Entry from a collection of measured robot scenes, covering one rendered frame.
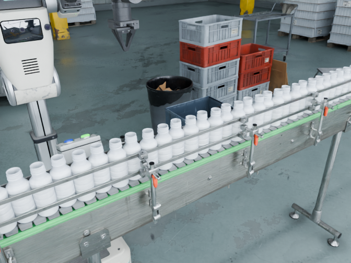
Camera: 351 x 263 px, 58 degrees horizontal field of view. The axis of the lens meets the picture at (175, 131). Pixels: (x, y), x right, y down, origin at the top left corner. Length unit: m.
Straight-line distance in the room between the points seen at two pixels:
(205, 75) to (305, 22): 5.05
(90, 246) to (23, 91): 0.71
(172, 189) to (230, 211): 1.36
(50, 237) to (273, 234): 1.67
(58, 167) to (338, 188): 2.41
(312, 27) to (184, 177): 7.15
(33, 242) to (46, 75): 0.72
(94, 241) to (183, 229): 1.28
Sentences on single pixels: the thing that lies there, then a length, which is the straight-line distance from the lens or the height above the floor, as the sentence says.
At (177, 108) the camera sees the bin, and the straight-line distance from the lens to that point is 1.78.
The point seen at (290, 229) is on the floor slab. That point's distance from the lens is 2.44.
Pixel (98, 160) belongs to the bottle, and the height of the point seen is 1.12.
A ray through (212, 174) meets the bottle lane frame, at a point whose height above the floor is 0.92.
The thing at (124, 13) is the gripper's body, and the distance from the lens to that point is 1.04.
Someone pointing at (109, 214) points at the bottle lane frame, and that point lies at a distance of 1.07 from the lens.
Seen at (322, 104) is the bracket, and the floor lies 1.08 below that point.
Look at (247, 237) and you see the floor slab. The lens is 2.31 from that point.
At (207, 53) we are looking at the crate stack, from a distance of 3.41.
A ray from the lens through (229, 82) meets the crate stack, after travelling 3.82.
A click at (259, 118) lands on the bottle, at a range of 1.36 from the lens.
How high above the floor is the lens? 1.65
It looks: 28 degrees down
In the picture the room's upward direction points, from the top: 1 degrees counter-clockwise
